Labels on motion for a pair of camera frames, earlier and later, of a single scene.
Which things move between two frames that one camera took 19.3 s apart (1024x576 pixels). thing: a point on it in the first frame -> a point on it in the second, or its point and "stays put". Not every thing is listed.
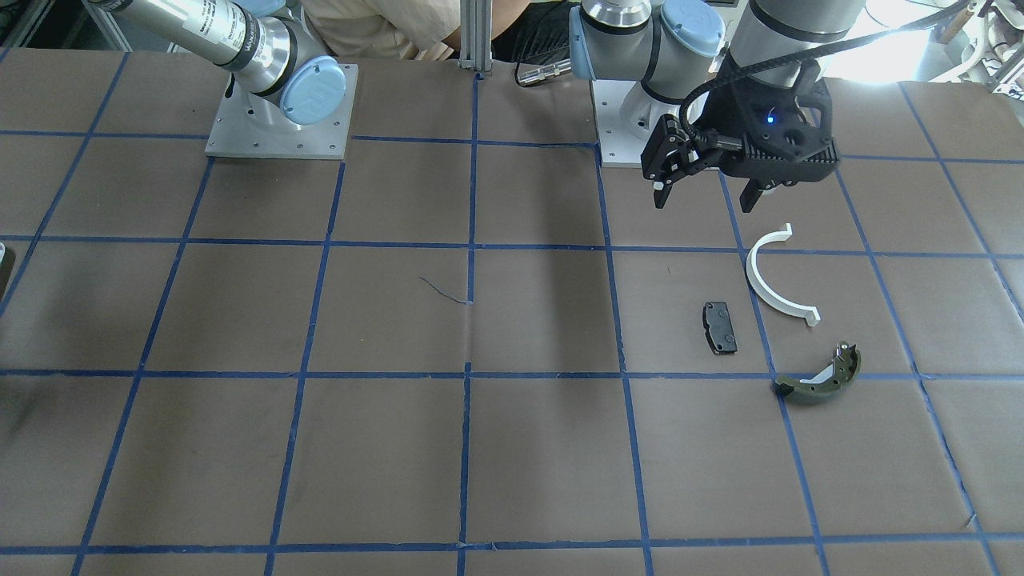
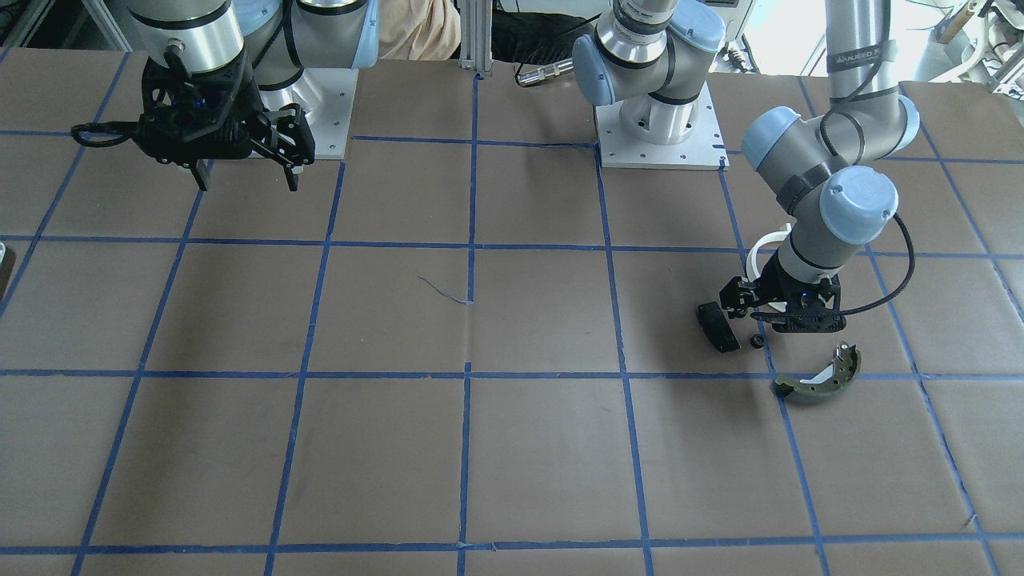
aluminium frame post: (476, 35) stays put
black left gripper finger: (661, 190) -> (734, 302)
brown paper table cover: (469, 350) stays put
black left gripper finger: (750, 196) -> (770, 317)
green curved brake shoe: (827, 384) stays put
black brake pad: (719, 328) stays put
